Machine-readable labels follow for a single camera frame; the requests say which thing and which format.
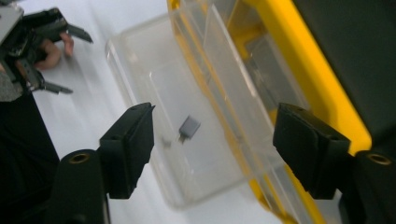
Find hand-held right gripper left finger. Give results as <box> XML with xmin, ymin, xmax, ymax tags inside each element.
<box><xmin>98</xmin><ymin>102</ymin><xmax>156</xmax><ymax>200</ymax></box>

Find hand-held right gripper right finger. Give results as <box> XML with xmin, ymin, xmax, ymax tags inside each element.
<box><xmin>273</xmin><ymin>102</ymin><xmax>353</xmax><ymax>200</ymax></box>

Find small grey electronic component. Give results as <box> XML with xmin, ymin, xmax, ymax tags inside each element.
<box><xmin>177</xmin><ymin>115</ymin><xmax>202</xmax><ymax>144</ymax></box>

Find clear plastic drawer bin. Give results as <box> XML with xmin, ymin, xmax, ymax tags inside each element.
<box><xmin>105</xmin><ymin>13</ymin><xmax>281</xmax><ymax>209</ymax></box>

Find yellow black organizer cabinet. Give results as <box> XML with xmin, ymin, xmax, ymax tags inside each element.
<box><xmin>166</xmin><ymin>0</ymin><xmax>396</xmax><ymax>224</ymax></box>

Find rows of transparent drawers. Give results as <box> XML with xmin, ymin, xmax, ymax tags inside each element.
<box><xmin>172</xmin><ymin>0</ymin><xmax>312</xmax><ymax>224</ymax></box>

